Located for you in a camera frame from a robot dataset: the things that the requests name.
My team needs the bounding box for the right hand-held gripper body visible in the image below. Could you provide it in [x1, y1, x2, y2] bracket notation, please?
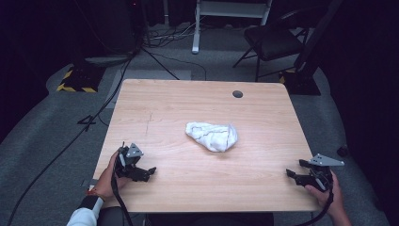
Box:
[305, 153, 345, 193]

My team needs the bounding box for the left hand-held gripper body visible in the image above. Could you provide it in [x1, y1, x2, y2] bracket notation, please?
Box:
[114, 142, 145, 182]

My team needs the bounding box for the white stitched cloth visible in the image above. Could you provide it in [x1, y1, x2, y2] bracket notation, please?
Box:
[184, 121, 239, 153]

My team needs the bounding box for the person's right hand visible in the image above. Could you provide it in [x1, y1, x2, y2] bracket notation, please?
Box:
[304, 171, 344, 218]

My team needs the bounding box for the person's left hand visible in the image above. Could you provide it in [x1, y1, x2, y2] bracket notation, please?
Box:
[93, 150, 130, 199]

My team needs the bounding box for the small black round object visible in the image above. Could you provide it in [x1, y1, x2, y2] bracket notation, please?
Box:
[336, 144, 349, 158]

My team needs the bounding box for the red wristband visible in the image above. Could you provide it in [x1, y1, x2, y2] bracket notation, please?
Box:
[86, 187, 106, 202]

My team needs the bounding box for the black slanted stand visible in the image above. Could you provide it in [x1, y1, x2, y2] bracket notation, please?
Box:
[279, 0, 343, 97]

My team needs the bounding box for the yellow black striped stand base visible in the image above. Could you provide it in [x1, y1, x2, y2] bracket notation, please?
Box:
[56, 64, 106, 94]

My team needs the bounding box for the dark curtain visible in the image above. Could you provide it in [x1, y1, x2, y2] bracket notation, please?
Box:
[313, 0, 399, 226]
[0, 0, 79, 144]

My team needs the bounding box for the black folding chair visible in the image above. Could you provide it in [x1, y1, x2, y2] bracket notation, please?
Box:
[231, 8, 311, 83]

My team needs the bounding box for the dark equipment cabinet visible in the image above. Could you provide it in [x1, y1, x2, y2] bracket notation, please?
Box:
[74, 0, 149, 65]

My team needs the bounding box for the right hand-held gripper cable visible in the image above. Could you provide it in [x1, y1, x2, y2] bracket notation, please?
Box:
[295, 187, 335, 226]

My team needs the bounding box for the hand-held gripper cable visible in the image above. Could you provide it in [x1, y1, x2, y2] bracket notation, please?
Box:
[295, 187, 335, 226]
[110, 147, 135, 226]

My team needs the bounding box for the left hand-held gripper cable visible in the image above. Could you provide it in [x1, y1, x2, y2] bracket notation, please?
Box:
[110, 147, 135, 226]

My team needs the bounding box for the long black floor cable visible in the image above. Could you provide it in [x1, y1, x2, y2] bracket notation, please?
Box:
[6, 53, 136, 226]

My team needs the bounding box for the thin black floor cable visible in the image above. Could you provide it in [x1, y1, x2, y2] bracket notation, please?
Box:
[150, 51, 208, 82]

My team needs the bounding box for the white desk frame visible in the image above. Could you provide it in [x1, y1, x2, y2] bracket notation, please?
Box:
[191, 0, 273, 56]

